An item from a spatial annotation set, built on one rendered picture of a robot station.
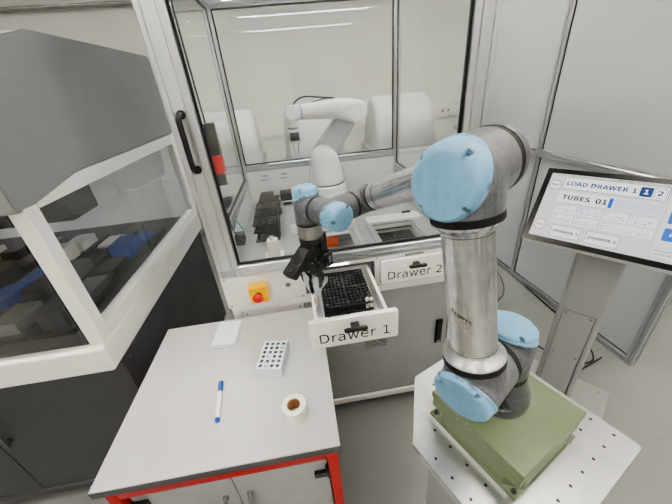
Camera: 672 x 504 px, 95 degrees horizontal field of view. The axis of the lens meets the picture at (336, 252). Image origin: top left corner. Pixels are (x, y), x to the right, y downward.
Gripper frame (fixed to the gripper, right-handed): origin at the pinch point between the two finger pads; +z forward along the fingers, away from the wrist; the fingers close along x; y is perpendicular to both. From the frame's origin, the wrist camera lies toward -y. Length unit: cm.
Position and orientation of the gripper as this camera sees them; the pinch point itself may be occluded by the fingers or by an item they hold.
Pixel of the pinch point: (313, 293)
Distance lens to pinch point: 101.4
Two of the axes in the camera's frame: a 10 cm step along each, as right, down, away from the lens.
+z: 0.8, 8.7, 4.9
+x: -8.1, -2.3, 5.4
